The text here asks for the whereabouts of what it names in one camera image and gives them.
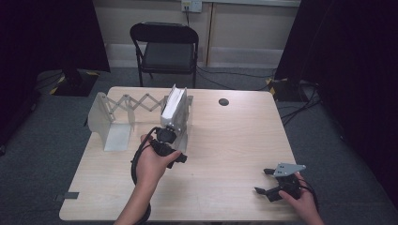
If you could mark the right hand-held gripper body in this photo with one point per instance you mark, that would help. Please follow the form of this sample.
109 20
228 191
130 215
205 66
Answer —
287 182

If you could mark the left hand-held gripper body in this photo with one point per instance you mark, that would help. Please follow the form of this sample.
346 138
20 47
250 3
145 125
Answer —
165 136

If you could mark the white book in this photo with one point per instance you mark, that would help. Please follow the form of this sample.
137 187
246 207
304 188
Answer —
175 109

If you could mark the white expandable book rack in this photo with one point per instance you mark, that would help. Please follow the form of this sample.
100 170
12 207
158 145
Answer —
100 122

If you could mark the person's right hand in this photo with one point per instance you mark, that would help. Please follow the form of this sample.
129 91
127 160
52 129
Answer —
302 203

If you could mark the person's left hand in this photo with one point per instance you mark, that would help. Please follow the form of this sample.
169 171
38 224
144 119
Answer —
151 167

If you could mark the black folding chair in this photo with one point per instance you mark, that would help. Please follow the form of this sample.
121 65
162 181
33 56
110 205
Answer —
167 56

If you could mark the black stand base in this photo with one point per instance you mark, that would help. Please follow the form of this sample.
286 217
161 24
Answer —
75 86
287 90

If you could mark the grey tape strip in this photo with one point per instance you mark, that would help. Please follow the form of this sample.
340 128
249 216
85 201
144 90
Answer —
67 196

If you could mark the black curtain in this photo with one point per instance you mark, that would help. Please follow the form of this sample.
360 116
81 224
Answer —
47 34
353 78

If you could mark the white wall socket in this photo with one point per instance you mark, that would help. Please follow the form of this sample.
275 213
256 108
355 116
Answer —
191 5

